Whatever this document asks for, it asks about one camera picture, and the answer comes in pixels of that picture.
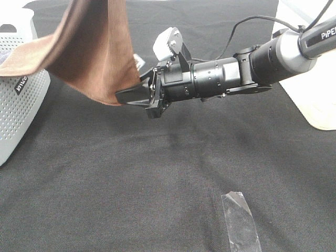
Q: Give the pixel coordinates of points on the clear adhesive tape strip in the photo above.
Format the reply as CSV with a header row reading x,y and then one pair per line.
x,y
240,225

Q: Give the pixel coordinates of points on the brown microfibre towel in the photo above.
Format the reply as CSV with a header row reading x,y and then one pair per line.
x,y
91,50

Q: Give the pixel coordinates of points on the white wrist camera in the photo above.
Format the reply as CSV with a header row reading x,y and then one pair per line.
x,y
167,44

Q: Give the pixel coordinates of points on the black table cloth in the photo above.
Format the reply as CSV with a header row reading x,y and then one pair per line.
x,y
90,177

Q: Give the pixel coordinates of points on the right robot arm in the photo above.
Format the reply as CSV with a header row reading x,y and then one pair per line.
x,y
290,52

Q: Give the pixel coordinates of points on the white plastic storage bin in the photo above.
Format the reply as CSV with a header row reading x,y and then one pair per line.
x,y
313,92

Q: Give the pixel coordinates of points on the grey perforated laundry basket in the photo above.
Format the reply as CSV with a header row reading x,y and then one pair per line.
x,y
21,97

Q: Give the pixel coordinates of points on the grey towel in basket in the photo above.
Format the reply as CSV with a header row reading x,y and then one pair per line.
x,y
4,55

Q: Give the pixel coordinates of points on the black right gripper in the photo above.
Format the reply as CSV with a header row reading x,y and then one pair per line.
x,y
204,80

